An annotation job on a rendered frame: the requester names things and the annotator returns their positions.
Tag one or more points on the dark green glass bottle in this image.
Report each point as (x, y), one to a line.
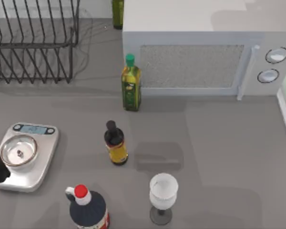
(117, 14)

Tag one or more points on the small glass bowl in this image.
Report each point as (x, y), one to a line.
(17, 150)

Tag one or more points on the white frosted goblet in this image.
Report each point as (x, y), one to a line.
(163, 198)

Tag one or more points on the microwave oven door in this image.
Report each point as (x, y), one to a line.
(190, 66)

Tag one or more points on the pale microwave oven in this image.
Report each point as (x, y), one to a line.
(205, 47)

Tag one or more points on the round microwave knob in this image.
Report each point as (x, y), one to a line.
(276, 55)
(268, 75)

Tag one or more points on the black bottle with yellow label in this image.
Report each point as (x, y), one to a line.
(116, 145)

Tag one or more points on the red-capped dark jug bottle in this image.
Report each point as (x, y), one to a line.
(89, 210)

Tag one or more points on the silver kitchen scale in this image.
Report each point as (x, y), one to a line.
(31, 157)

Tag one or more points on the green-capped olive oil bottle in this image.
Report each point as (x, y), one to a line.
(131, 88)

